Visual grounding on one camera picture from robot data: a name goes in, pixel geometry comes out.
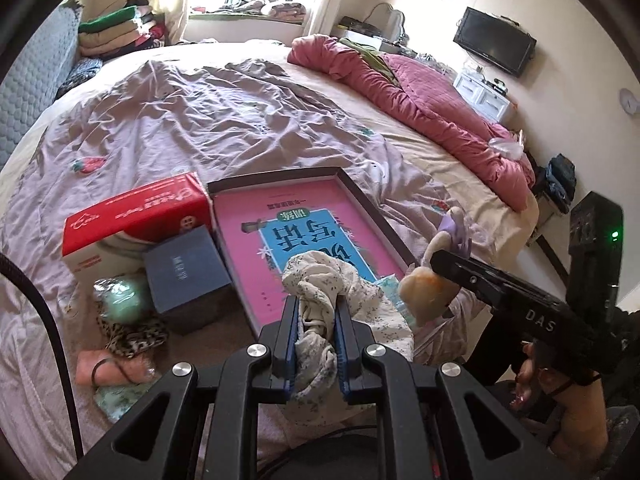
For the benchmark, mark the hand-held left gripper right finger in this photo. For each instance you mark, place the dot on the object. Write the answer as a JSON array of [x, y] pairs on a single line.
[[342, 350]]

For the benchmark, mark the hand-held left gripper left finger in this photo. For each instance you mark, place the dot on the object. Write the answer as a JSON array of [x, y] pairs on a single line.
[[291, 340]]

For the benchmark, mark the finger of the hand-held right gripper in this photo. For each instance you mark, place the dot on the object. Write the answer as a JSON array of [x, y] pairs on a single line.
[[472, 277]]

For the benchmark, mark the beige teddy bear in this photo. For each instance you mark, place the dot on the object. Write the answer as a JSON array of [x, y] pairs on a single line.
[[425, 292]]

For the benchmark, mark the white bunny plush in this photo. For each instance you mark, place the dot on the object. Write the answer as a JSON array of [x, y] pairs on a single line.
[[455, 227]]

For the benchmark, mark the white floral cloth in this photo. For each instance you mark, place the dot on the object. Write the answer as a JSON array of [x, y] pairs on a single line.
[[345, 280]]

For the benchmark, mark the leopard print cloth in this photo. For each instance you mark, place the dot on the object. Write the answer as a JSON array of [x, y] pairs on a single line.
[[132, 337]]

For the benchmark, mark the pink book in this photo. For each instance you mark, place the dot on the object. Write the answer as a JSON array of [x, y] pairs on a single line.
[[240, 260], [300, 178]]

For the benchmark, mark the green ball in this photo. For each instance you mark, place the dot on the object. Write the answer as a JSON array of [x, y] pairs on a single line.
[[125, 297]]

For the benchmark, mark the person's right forearm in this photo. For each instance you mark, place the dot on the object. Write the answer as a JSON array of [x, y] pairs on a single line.
[[585, 425]]

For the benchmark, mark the person's right hand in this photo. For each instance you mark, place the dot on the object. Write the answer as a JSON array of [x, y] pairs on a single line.
[[530, 375]]

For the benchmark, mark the beige bed sheet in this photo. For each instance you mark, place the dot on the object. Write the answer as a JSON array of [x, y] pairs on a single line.
[[450, 180]]

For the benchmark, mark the dark blue box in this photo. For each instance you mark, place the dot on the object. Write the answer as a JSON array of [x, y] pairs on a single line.
[[185, 265]]

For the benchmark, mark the dark blue bag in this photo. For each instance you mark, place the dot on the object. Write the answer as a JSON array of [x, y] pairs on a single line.
[[560, 180]]

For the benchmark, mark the clear plastic bag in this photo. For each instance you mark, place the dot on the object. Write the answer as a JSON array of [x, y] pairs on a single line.
[[505, 145]]

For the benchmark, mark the white cabinet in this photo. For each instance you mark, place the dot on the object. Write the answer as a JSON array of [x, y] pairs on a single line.
[[482, 97]]

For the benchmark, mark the pink comforter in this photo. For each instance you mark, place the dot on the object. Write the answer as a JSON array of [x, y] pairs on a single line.
[[425, 95]]

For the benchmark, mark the red and white box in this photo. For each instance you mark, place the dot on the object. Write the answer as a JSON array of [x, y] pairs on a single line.
[[135, 210]]

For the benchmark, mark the pink cloth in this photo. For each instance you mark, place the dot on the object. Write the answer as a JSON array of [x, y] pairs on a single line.
[[87, 367]]

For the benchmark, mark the black television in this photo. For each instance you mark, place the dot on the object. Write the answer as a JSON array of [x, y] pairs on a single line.
[[495, 40]]

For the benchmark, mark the olive green cloth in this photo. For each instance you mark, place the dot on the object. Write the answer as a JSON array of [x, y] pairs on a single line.
[[372, 55]]

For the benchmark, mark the lilac printed duvet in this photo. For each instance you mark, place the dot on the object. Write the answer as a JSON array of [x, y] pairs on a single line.
[[200, 110]]

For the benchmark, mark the white desk fan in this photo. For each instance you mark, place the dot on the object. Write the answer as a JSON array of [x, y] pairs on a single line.
[[395, 17]]

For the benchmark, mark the clothes on windowsill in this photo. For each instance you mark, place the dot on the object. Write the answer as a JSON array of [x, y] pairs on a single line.
[[280, 10]]

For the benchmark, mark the dark patterned pillow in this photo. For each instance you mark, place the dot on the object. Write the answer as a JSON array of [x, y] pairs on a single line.
[[80, 72]]

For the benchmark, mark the stack of folded clothes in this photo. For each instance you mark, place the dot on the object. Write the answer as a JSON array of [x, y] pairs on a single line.
[[110, 30]]

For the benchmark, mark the white wall clock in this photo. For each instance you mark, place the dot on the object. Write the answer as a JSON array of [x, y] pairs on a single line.
[[627, 101]]

